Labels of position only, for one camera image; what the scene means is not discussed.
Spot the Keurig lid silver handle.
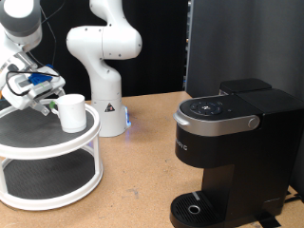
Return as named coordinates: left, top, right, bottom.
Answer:
left=173, top=94, right=264, bottom=138

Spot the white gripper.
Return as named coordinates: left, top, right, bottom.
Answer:
left=6, top=75, right=67, bottom=117

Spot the white two-tier turntable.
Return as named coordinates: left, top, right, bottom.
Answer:
left=0, top=98, right=104, bottom=212

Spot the black power cable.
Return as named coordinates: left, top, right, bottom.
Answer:
left=283, top=189, right=304, bottom=205

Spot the white mug green-taped handle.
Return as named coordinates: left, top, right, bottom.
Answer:
left=48, top=93, right=88, bottom=134

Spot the black Keurig coffee machine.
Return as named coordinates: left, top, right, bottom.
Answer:
left=169, top=78, right=304, bottom=228

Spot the black drip tray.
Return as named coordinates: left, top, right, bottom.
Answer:
left=169, top=190, right=223, bottom=228

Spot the black camera cable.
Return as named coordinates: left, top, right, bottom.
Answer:
left=5, top=69, right=61, bottom=98

